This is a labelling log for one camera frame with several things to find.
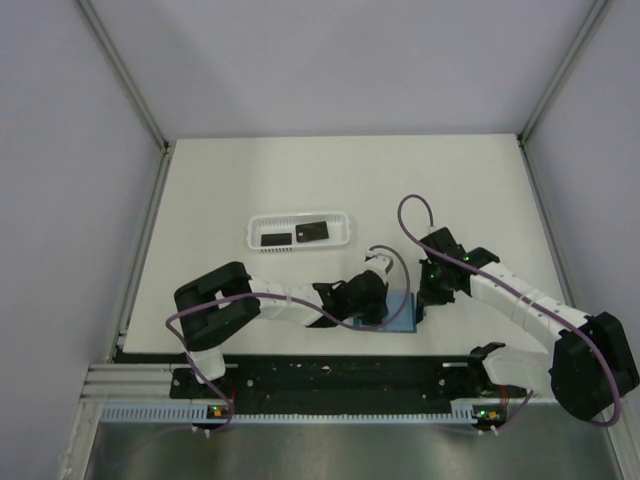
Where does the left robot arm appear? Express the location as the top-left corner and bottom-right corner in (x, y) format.
(173, 254), (394, 397)

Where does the grey slotted cable duct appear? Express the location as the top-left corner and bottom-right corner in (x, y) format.
(100, 403), (505, 427)

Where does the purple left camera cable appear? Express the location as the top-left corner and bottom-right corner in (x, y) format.
(166, 243), (412, 416)

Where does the blue leather card holder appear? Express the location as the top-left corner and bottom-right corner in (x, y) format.
(347, 290), (417, 333)

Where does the aluminium frame post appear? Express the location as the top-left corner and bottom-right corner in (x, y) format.
(517, 0), (613, 148)
(73, 0), (170, 153)

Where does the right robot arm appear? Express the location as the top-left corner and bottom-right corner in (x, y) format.
(418, 227), (639, 421)

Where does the right aluminium frame post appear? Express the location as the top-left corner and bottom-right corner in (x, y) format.
(517, 0), (613, 148)

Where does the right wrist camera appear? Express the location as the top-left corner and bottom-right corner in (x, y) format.
(427, 226), (442, 237)

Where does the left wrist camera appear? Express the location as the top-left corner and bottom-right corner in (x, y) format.
(364, 248), (394, 278)

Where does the aluminium front rail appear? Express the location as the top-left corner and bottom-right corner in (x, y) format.
(80, 364), (173, 402)

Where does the left aluminium frame post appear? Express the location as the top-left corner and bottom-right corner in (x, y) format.
(73, 0), (170, 153)

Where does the black card in basket right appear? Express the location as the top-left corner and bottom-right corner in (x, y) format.
(295, 221), (330, 244)

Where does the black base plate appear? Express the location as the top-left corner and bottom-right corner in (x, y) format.
(170, 355), (526, 415)

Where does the white plastic basket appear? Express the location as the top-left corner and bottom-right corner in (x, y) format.
(246, 211), (351, 253)

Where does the black card in basket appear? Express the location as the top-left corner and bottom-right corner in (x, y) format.
(260, 232), (292, 247)
(295, 221), (330, 244)

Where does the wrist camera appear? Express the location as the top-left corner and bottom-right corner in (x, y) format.
(364, 248), (394, 278)
(427, 226), (442, 237)

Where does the black card in basket left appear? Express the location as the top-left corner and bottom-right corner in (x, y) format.
(260, 232), (292, 247)

